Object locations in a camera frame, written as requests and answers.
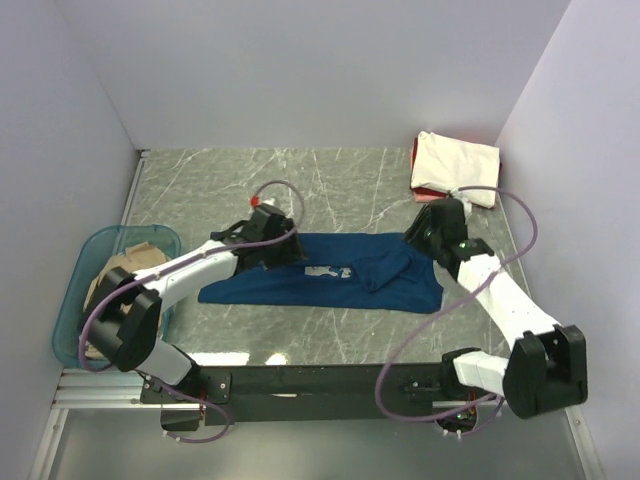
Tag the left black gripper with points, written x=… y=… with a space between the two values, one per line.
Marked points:
x=286 y=248

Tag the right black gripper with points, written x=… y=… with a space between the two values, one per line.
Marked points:
x=420 y=228

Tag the blue t shirt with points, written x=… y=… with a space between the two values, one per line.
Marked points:
x=341 y=270

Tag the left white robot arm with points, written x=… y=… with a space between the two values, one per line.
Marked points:
x=125 y=310

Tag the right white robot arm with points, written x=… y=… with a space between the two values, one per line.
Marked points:
x=546 y=369

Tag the folded pink t shirt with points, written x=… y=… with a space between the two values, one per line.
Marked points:
x=413 y=160

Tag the folded red t shirt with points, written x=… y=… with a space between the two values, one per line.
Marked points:
x=423 y=195

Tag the folded white t shirt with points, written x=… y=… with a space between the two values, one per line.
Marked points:
x=445 y=164

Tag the beige t shirt in bin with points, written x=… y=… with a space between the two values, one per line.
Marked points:
x=140 y=256

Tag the teal plastic bin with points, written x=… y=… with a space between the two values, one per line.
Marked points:
x=93 y=255

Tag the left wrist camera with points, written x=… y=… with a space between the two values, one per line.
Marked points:
x=256 y=201

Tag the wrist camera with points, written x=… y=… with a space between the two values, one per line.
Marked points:
x=467 y=207
x=256 y=201

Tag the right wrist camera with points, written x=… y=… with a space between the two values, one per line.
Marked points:
x=467 y=207

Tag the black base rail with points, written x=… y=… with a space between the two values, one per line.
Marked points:
x=327 y=392

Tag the aluminium frame rail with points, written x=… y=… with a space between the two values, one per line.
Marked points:
x=81 y=390

